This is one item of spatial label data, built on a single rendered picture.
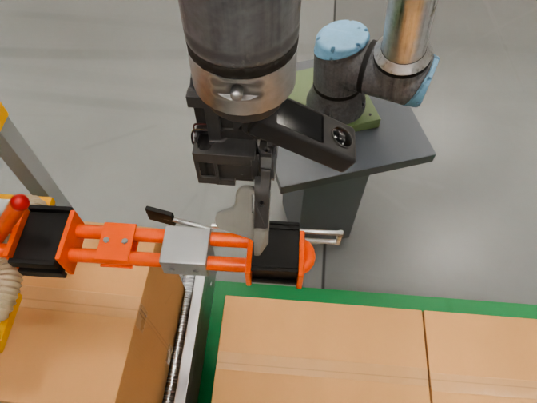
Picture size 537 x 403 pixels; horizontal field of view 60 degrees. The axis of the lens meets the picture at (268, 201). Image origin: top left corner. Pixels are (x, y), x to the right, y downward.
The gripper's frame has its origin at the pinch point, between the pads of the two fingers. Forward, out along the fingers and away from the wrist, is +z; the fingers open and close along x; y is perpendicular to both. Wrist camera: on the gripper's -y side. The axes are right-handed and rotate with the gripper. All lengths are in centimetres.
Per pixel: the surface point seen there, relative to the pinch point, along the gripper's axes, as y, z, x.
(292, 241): -3.6, 12.0, -0.6
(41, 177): 77, 73, -48
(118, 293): 33, 46, -3
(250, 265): 2.3, 12.0, 3.7
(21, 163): 77, 63, -46
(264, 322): 2, 87, -11
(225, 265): 6.1, 13.5, 3.2
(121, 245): 21.9, 12.9, 1.6
